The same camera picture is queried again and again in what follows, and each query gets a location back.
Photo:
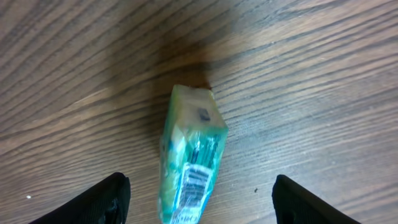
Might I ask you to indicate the small teal gum pack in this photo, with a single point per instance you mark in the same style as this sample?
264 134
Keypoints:
191 149

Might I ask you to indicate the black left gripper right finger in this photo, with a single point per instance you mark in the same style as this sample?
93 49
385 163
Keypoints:
293 204

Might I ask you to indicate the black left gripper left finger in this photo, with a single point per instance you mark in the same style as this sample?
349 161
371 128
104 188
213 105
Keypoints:
107 202

